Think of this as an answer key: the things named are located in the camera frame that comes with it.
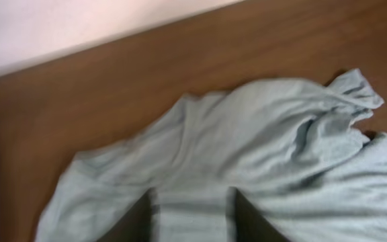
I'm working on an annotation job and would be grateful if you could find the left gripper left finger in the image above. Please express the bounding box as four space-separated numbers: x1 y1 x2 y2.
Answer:
97 190 153 242

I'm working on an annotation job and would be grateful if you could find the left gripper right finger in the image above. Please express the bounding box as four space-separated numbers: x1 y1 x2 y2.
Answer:
233 189 290 242

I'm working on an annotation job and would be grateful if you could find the light blue t-shirt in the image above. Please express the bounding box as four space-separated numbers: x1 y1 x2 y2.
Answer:
36 69 387 241

